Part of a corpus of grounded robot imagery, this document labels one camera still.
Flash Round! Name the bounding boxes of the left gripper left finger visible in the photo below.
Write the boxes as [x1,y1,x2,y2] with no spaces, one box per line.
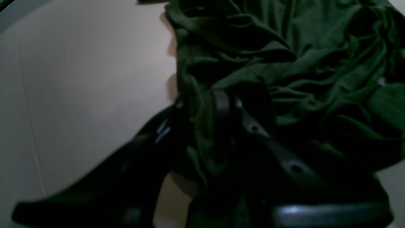
[12,101,188,228]

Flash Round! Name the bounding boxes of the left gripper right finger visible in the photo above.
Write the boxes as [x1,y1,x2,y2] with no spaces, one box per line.
[212,90,394,228]

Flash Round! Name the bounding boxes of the dark green t-shirt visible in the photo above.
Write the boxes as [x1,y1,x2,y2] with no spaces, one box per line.
[165,0,404,228]

